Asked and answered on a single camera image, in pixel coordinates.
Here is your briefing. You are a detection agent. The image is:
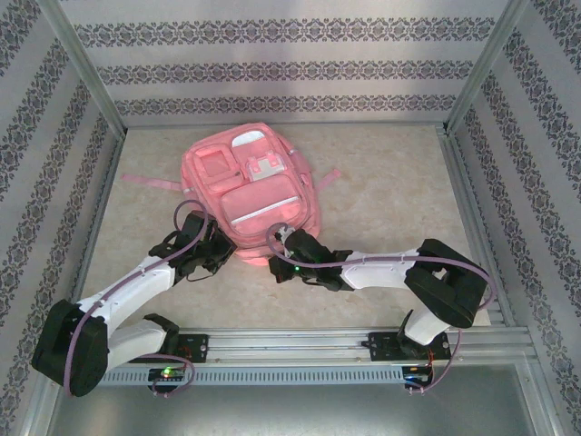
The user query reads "right controller board blue light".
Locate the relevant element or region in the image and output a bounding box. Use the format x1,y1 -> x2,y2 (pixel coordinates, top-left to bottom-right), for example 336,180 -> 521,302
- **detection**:
402,365 -> 435,387

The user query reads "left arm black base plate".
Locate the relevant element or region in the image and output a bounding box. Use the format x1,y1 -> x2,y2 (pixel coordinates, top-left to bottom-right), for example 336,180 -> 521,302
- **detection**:
126,333 -> 210,364

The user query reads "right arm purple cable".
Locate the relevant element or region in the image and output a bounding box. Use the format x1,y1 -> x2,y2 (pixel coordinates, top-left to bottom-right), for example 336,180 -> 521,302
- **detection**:
266,222 -> 492,395

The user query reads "aluminium mounting rail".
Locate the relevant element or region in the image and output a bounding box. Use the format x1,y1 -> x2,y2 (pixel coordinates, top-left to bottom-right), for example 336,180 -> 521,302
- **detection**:
43,327 -> 535,364

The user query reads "slotted grey cable duct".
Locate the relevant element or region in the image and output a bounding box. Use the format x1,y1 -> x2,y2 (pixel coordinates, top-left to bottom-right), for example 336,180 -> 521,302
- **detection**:
97,365 -> 408,386

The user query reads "left controller board green light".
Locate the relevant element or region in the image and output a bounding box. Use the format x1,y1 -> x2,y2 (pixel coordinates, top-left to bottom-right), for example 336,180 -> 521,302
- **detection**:
148,367 -> 185,382

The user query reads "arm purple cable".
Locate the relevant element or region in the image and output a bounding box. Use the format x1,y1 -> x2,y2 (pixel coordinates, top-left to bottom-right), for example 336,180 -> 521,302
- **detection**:
266,222 -> 492,395
65,199 -> 211,400

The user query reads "aluminium frame rail short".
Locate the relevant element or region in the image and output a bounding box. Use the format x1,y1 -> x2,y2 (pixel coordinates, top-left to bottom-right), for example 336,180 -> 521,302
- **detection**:
122,118 -> 448,130

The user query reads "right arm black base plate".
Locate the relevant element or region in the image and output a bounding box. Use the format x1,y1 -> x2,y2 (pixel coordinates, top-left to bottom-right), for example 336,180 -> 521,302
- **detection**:
368,331 -> 451,363

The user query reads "pink school backpack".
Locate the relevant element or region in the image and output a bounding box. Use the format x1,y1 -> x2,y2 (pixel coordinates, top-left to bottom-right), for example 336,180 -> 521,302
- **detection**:
121,121 -> 341,268

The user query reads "aluminium frame post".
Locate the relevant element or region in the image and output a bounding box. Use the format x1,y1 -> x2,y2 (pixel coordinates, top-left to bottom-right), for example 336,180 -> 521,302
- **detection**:
444,0 -> 530,135
35,0 -> 128,135

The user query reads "aluminium frame rail narrow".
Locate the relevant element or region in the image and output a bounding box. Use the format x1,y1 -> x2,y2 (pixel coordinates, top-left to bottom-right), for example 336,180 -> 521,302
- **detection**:
61,129 -> 128,332

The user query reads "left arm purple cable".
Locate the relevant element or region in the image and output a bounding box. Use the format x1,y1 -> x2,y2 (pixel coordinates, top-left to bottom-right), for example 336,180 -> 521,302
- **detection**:
65,199 -> 211,400

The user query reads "aluminium frame rail wide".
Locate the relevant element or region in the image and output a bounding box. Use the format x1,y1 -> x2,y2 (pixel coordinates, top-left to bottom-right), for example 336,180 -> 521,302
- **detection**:
438,126 -> 518,328

